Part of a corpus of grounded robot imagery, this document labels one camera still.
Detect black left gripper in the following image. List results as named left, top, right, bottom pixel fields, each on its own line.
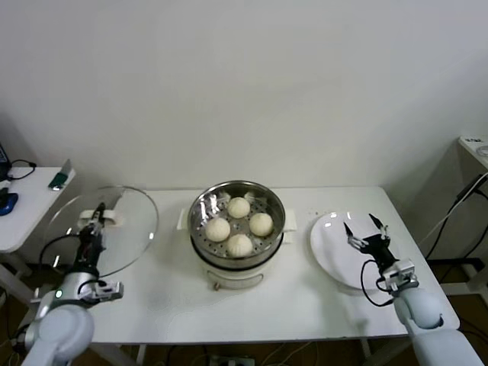
left=74, top=203, right=110, bottom=274

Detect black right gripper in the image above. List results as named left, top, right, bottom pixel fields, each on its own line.
left=342, top=213, right=400, bottom=270

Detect round glass lid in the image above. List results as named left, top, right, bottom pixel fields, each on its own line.
left=44, top=185, right=160, bottom=278

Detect white steamed baozi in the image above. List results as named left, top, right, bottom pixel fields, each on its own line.
left=226, top=196, right=252, bottom=220
left=248, top=212, right=275, bottom=237
left=204, top=217, right=232, bottom=243
left=226, top=233, right=254, bottom=257

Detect stainless steel steamer basket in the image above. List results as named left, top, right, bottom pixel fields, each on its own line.
left=177, top=179, right=298, bottom=268

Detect white round plate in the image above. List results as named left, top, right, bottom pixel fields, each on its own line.
left=309, top=210, right=403, bottom=291

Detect white side table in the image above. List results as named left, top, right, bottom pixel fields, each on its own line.
left=0, top=165, right=77, bottom=306

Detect blue computer mouse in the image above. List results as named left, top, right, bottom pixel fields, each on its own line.
left=0, top=192, right=19, bottom=217

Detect dark laptop edge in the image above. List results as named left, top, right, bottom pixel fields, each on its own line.
left=0, top=143, right=11, bottom=182

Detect grey floor power strip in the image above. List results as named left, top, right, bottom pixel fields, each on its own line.
left=207, top=354, right=256, bottom=366

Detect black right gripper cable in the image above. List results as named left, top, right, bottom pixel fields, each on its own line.
left=360, top=258, right=396, bottom=308

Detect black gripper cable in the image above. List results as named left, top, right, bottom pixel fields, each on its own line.
left=40, top=233, right=83, bottom=268
left=360, top=258, right=396, bottom=308

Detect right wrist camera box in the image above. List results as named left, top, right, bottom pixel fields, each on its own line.
left=380, top=258, right=419, bottom=293

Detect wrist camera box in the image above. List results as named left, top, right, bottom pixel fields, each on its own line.
left=380, top=258, right=419, bottom=293
left=89, top=280, right=126, bottom=303

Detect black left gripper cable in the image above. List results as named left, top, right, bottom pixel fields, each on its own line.
left=40, top=233, right=83, bottom=268

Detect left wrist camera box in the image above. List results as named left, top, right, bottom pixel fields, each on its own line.
left=89, top=280, right=126, bottom=303

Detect thin black cable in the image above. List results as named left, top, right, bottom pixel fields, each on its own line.
left=6, top=159, right=38, bottom=183

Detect black cable with plug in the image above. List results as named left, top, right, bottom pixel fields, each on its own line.
left=425, top=182, right=488, bottom=264

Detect white wall cable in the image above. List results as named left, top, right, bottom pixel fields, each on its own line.
left=418, top=173, right=488, bottom=247

